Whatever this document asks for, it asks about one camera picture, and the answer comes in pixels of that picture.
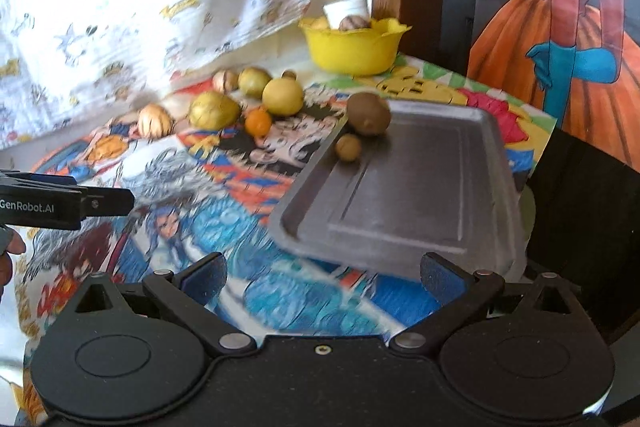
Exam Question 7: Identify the yellow plastic bowl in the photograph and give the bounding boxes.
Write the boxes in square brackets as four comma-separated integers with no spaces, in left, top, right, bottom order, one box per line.
[298,17,414,76]

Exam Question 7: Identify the metal baking tray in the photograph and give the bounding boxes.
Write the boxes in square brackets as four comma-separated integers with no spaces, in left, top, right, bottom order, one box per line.
[268,101,528,282]

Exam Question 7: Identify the yellow round fruit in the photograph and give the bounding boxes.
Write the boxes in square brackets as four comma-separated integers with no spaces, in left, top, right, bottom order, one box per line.
[261,77,305,116]

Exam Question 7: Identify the colourful cartoon table mat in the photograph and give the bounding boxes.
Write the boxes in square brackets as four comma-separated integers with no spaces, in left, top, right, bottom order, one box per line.
[0,69,451,427]

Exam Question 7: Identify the yellow-green lemon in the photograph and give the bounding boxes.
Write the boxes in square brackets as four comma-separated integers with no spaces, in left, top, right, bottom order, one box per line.
[188,91,242,130]

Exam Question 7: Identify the wall poster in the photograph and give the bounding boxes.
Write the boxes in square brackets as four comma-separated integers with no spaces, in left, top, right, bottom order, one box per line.
[466,0,640,168]

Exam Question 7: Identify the green-yellow round fruit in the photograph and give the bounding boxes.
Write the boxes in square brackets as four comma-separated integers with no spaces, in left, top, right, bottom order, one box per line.
[237,66,274,99]

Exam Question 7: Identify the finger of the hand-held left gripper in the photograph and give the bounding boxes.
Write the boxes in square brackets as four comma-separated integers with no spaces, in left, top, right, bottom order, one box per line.
[80,187,135,220]

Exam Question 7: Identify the small brown round fruit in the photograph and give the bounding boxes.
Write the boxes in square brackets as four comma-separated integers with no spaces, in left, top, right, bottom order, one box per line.
[334,133,363,163]

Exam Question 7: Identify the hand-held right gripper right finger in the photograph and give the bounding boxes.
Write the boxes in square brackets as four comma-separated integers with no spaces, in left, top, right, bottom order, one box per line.
[387,251,583,355]

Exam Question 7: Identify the small orange kumquat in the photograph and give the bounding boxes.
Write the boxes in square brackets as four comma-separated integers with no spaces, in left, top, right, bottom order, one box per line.
[244,108,274,138]

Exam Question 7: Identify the brown kiwi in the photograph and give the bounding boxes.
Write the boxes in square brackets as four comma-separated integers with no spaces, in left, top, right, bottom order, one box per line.
[346,92,392,137]

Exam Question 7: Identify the white lidded jar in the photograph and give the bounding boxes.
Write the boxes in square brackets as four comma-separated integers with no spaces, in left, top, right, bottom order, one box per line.
[322,0,372,30]

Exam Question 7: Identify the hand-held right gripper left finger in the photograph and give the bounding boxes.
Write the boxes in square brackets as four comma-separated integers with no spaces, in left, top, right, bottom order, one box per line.
[65,251,256,358]

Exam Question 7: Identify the person's left hand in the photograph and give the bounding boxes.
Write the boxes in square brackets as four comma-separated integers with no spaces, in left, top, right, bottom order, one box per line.
[0,227,27,294]

